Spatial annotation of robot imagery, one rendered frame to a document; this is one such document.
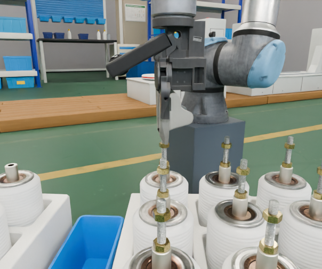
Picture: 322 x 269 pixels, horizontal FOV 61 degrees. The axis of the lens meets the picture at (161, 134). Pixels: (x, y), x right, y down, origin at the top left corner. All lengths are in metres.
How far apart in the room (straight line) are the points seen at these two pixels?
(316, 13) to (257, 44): 5.89
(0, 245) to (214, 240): 0.34
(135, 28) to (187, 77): 6.24
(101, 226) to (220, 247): 0.34
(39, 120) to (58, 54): 6.52
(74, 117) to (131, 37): 4.76
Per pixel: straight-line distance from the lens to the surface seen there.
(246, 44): 0.72
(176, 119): 0.48
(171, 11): 0.46
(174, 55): 0.48
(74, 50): 8.56
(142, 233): 0.42
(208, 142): 0.77
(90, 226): 0.71
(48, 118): 2.05
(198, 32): 0.49
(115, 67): 0.47
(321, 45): 4.07
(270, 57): 0.70
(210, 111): 0.78
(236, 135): 0.83
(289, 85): 3.37
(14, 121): 2.04
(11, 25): 4.74
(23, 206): 0.60
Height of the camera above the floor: 0.49
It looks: 16 degrees down
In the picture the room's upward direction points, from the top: straight up
